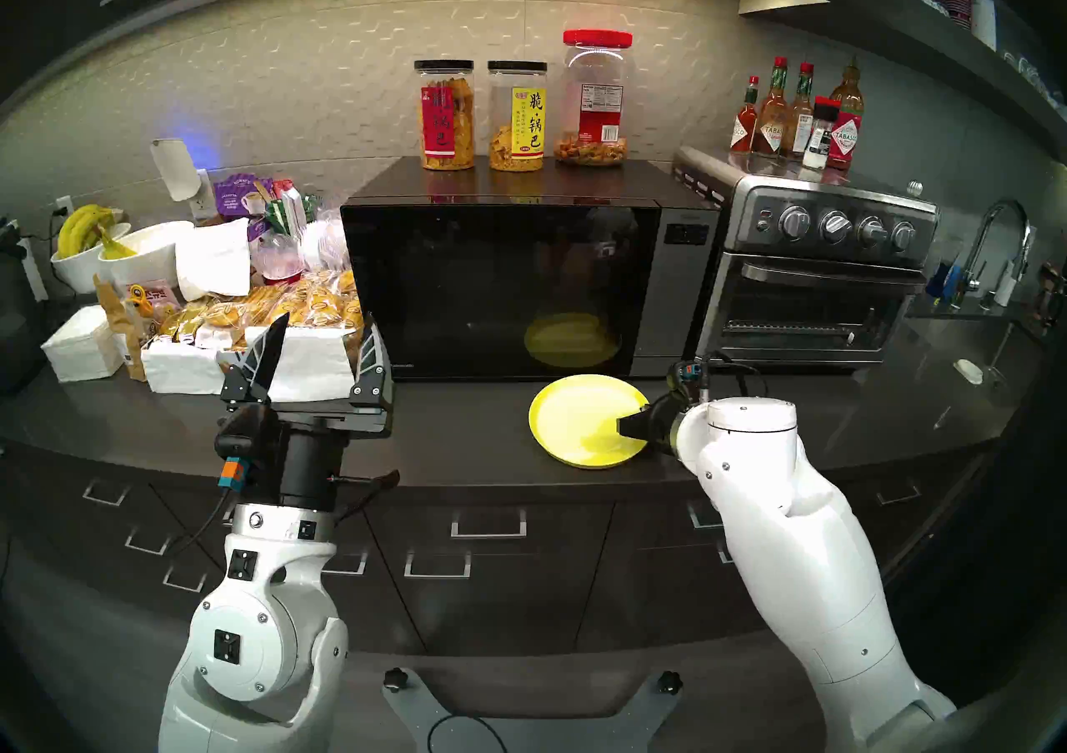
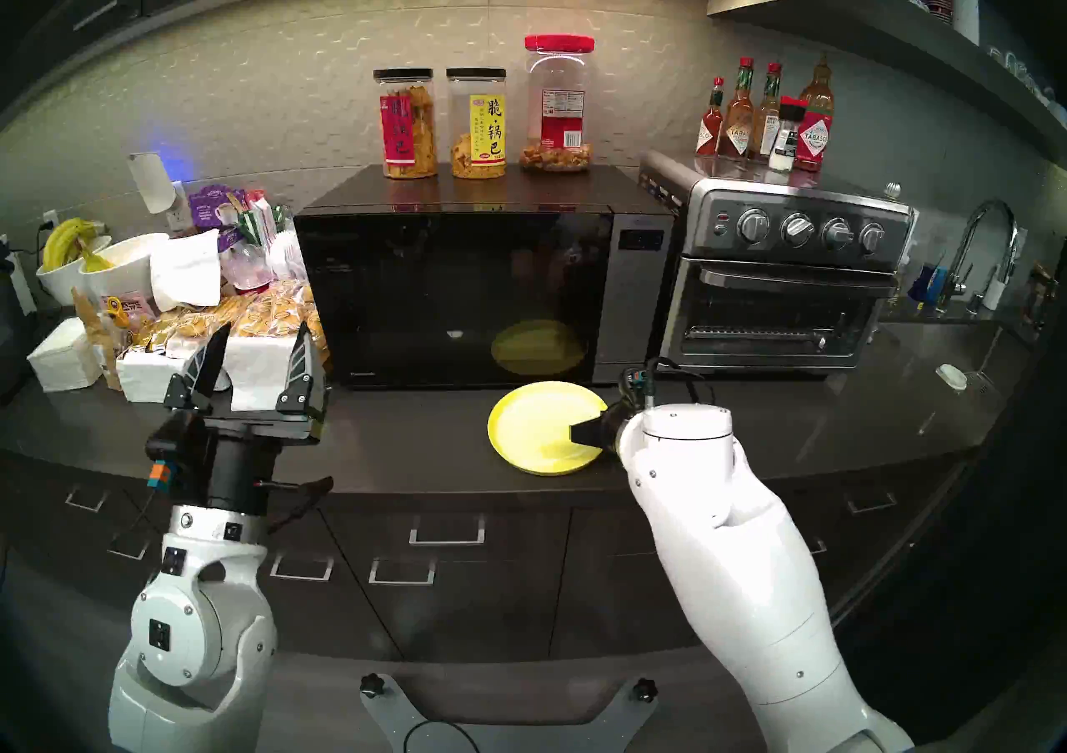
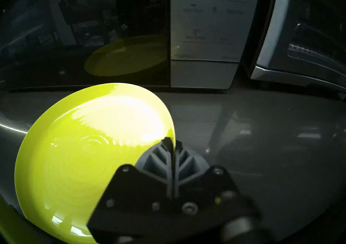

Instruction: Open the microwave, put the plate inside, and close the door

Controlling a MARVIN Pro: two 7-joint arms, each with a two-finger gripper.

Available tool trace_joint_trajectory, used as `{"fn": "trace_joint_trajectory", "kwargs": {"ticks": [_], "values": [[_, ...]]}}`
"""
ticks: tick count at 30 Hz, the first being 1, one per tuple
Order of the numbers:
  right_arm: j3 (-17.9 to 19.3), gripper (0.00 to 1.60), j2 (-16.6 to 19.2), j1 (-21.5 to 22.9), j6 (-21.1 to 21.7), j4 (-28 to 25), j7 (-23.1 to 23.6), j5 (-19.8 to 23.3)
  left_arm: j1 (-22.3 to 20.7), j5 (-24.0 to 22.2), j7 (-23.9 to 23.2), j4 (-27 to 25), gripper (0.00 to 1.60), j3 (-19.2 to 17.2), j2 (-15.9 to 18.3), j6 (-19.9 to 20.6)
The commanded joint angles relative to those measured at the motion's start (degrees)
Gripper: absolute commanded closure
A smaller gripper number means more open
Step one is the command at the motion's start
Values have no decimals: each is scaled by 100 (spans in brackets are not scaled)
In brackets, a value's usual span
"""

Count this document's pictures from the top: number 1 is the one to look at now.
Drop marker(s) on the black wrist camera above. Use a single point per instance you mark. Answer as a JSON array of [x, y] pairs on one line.
[[246, 435], [690, 376]]

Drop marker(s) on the snack jar yellow label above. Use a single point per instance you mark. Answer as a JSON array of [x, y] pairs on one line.
[[517, 130]]

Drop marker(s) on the large clear jar red lid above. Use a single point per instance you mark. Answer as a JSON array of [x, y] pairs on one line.
[[596, 110]]

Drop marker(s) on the white cup stack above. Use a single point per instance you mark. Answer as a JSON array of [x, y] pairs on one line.
[[984, 18]]

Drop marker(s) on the stainless steel toaster oven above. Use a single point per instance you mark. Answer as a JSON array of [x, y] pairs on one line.
[[846, 255]]

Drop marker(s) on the pale brown hot sauce bottle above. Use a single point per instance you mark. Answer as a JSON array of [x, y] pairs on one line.
[[798, 126]]

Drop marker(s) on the pink snack packet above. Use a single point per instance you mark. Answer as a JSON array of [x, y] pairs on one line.
[[158, 293]]

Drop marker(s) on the green white sachet box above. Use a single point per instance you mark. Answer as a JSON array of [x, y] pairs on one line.
[[292, 210]]

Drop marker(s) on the black countertop appliance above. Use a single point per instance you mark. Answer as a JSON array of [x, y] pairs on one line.
[[17, 318]]

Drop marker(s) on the white paper bag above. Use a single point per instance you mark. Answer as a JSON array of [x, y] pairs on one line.
[[215, 260]]

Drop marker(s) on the white napkin stack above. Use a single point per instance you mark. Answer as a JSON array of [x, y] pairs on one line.
[[79, 347]]

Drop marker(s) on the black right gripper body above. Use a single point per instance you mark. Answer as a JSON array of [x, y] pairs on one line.
[[677, 418]]

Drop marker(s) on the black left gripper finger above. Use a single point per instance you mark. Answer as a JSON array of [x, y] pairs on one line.
[[260, 368], [371, 380]]

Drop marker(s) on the small red Tabasco bottle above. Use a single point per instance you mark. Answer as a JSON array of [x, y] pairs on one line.
[[743, 135]]

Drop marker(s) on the black steel Panasonic microwave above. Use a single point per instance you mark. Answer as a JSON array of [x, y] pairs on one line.
[[683, 301]]

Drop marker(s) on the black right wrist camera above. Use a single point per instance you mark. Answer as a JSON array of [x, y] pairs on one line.
[[690, 376]]

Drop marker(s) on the clear plastic cutlery pack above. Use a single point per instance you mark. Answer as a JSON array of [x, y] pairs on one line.
[[325, 247]]

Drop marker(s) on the orange-brown hot sauce bottle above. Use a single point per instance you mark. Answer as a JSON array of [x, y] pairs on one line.
[[771, 130]]

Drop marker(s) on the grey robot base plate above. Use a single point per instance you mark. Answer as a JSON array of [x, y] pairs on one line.
[[542, 739]]

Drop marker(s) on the blue dish sponge holder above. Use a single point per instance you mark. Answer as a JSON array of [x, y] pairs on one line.
[[942, 280]]

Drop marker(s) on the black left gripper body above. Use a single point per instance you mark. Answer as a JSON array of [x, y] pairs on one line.
[[310, 468]]

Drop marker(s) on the white cardboard snack box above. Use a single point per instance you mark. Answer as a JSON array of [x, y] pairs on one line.
[[179, 372]]

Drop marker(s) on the chrome kitchen faucet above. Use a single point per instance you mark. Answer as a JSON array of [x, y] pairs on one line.
[[988, 230]]

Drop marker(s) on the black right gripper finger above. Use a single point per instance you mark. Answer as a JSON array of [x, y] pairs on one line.
[[646, 426]]

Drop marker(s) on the white plug-in device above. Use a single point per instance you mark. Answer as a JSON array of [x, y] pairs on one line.
[[173, 168]]

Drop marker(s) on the snack jar red label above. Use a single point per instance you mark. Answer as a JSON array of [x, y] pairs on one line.
[[446, 126]]

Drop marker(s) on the black cap spice shaker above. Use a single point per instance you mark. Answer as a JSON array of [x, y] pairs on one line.
[[820, 139]]

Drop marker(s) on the large red Tabasco bottle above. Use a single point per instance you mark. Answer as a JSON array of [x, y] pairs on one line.
[[845, 135]]

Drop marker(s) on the white wall outlet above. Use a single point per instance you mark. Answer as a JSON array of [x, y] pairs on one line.
[[202, 205]]

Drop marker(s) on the small white bowl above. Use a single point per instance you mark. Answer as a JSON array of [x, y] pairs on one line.
[[73, 272]]

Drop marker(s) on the large white bowl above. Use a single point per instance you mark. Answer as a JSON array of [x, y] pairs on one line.
[[154, 255]]

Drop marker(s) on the yellow plate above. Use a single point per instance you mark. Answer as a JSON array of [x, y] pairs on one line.
[[575, 418]]

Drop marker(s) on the black star knob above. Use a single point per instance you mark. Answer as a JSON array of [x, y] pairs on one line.
[[395, 680], [669, 683]]

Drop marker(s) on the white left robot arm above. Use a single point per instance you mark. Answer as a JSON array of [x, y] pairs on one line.
[[258, 643]]

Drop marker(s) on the yellow banana bunch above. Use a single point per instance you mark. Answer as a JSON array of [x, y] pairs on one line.
[[79, 228]]

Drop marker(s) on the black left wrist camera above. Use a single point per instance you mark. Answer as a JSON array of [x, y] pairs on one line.
[[246, 435]]

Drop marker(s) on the brown glass bottle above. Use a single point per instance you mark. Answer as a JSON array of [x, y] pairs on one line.
[[1050, 293]]

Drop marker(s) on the stainless steel sink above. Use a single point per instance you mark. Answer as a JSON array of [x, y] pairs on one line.
[[959, 343]]

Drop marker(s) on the brown kraft paper bag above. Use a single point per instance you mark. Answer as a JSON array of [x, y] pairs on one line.
[[121, 330]]

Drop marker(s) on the dark wall shelf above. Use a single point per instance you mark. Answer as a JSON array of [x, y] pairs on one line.
[[900, 26]]

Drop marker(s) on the dark lower drawer cabinets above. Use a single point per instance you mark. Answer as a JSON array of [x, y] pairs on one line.
[[500, 601]]

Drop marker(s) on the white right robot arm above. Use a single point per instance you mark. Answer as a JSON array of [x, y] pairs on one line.
[[800, 560]]

